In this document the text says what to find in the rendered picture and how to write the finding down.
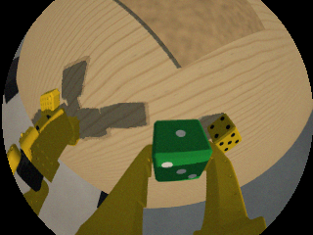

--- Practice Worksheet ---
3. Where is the brown textured mat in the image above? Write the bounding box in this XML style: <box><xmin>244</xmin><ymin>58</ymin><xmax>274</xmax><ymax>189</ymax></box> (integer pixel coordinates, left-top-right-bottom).
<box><xmin>119</xmin><ymin>0</ymin><xmax>265</xmax><ymax>68</ymax></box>

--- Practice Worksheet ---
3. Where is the green die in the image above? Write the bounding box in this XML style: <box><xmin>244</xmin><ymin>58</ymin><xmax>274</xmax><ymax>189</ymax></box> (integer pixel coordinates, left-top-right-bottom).
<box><xmin>152</xmin><ymin>119</ymin><xmax>212</xmax><ymax>182</ymax></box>

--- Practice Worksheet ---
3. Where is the yellow die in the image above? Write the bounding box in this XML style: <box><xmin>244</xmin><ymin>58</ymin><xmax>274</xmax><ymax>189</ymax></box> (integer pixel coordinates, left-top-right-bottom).
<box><xmin>207</xmin><ymin>114</ymin><xmax>242</xmax><ymax>154</ymax></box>

